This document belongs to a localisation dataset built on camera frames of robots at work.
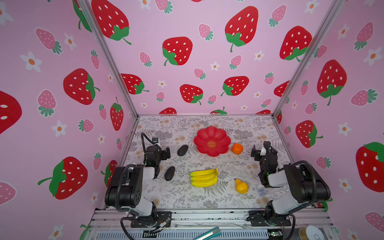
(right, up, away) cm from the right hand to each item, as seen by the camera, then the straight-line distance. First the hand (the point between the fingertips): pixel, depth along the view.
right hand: (263, 146), depth 91 cm
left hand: (-65, -1, +4) cm, 65 cm away
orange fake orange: (-15, -2, +5) cm, 16 cm away
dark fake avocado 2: (-58, -16, -5) cm, 60 cm away
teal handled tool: (-33, -39, -20) cm, 55 cm away
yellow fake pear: (-17, -21, -11) cm, 29 cm away
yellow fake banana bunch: (-37, -18, -5) cm, 42 cm away
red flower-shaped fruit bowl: (-31, +2, +14) cm, 34 cm away
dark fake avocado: (-51, -4, +6) cm, 51 cm away
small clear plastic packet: (-3, -24, -9) cm, 26 cm away
